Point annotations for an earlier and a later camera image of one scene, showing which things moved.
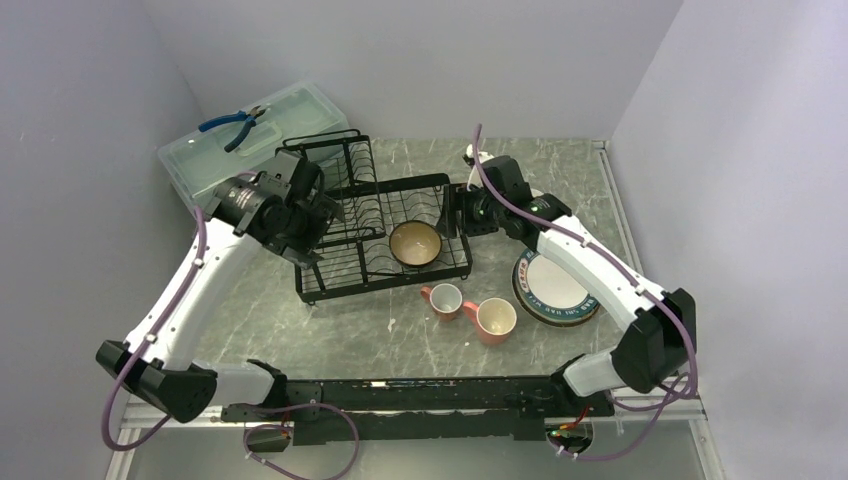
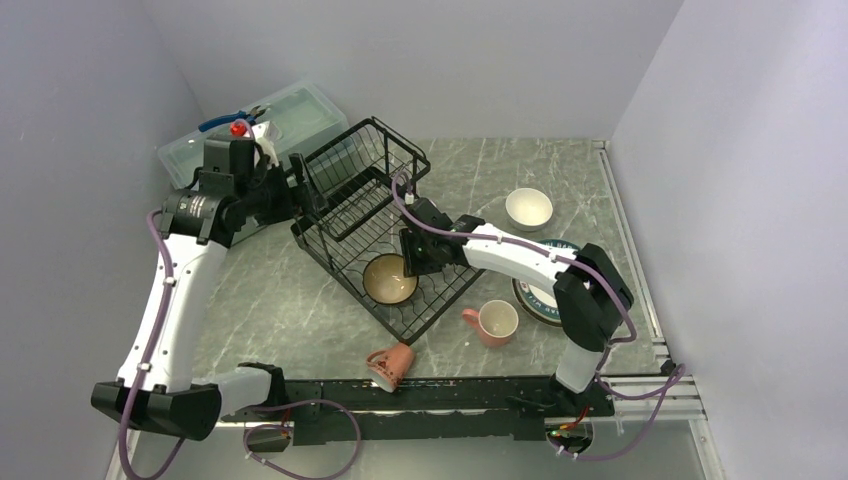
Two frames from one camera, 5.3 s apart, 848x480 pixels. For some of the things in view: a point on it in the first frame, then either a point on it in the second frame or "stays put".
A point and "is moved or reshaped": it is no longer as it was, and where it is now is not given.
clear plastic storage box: x=247 y=144 stays put
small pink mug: x=445 y=300 -> x=391 y=364
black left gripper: x=321 y=210 -> x=303 y=193
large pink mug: x=494 y=318 stays put
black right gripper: x=446 y=224 -> x=411 y=264
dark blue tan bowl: x=415 y=243 is moved or reshaped
